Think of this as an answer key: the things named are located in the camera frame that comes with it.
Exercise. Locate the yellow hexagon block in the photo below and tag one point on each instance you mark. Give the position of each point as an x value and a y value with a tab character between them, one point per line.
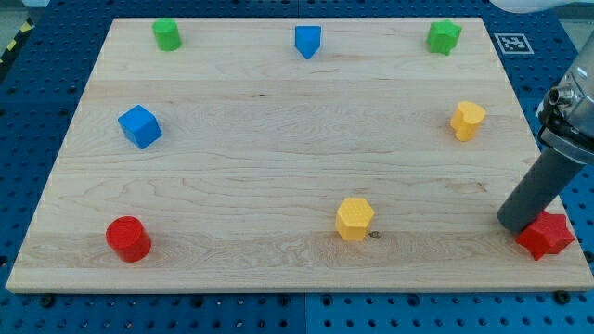
353	219

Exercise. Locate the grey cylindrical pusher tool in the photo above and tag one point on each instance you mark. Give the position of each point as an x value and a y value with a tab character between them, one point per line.
546	178

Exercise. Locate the white fiducial marker tag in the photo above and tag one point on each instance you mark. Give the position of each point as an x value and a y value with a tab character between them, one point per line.
511	43

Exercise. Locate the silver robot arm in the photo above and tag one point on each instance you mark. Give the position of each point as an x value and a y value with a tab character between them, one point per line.
566	111

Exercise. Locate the green cylinder block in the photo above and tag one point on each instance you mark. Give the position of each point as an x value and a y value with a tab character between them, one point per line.
166	33

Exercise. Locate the blue cube block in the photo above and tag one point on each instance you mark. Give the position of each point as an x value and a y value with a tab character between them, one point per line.
140	126

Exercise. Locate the blue pentagon block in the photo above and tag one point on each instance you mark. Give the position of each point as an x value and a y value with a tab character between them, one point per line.
307	40

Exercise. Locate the green star block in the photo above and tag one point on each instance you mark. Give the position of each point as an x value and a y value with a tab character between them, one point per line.
443	36

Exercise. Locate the yellow heart block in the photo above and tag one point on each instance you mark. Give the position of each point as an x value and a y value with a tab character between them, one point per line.
467	120

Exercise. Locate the wooden board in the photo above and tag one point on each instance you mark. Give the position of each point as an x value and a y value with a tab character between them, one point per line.
260	147

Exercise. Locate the red star block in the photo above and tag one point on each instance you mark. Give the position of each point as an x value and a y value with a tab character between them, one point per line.
548	234

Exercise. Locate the red cylinder block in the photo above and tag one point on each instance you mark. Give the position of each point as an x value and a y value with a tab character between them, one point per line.
128	238

